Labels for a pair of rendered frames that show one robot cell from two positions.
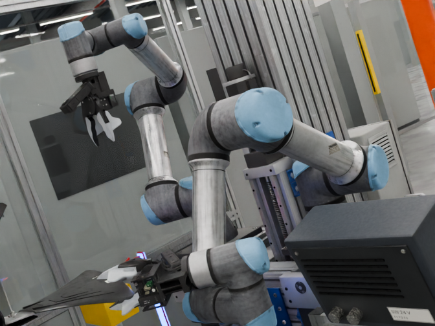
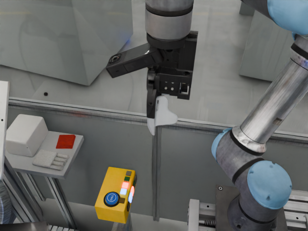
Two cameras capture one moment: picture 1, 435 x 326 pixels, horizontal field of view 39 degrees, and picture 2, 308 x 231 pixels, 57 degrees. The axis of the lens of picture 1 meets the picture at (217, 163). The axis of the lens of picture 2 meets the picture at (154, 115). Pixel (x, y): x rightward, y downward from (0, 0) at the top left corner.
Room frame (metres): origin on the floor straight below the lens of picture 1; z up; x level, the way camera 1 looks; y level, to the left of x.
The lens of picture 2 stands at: (1.53, -0.04, 1.91)
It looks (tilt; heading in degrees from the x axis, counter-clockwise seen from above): 44 degrees down; 50
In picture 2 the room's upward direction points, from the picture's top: straight up
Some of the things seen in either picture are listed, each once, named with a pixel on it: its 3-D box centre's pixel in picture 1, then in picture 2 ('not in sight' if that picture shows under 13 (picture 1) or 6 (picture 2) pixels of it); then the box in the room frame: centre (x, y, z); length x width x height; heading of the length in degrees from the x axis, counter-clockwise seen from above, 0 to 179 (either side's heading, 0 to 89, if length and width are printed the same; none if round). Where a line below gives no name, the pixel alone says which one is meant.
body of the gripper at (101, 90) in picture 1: (95, 94); (170, 62); (1.83, 0.28, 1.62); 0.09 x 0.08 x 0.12; 130
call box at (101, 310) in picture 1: (108, 305); (117, 195); (1.76, 0.44, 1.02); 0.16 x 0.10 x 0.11; 40
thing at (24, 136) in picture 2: not in sight; (23, 134); (1.62, 1.04, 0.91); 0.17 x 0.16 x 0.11; 40
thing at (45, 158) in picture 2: not in sight; (51, 159); (1.66, 0.86, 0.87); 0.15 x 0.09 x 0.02; 127
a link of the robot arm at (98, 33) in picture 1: (94, 41); not in sight; (1.92, 0.24, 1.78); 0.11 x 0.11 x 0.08; 74
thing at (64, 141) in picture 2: not in sight; (65, 140); (1.77, 0.92, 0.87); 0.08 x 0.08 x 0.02; 50
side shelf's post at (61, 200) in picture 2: not in sight; (59, 197); (1.65, 0.97, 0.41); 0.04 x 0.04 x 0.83; 40
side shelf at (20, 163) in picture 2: not in sight; (39, 151); (1.65, 0.97, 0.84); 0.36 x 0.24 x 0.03; 130
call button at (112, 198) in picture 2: not in sight; (112, 198); (1.72, 0.41, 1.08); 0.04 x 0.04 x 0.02
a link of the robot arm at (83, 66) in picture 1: (83, 68); (168, 19); (1.83, 0.28, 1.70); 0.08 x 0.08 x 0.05
